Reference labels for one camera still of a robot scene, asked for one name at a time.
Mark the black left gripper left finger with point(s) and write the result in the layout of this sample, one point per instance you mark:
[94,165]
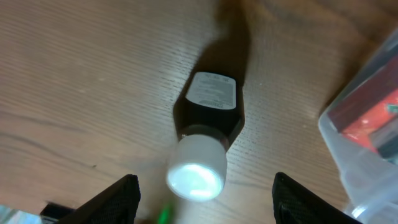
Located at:
[115,205]

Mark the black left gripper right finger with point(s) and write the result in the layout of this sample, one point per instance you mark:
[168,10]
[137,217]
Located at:
[295,204]

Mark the clear plastic container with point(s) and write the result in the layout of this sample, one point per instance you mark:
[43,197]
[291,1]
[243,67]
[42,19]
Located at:
[368,177]

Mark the red orange medicine box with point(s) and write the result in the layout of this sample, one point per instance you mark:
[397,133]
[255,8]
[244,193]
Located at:
[365,109]

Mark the dark bottle white cap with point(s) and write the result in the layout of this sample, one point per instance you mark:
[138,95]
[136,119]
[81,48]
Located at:
[208,117]

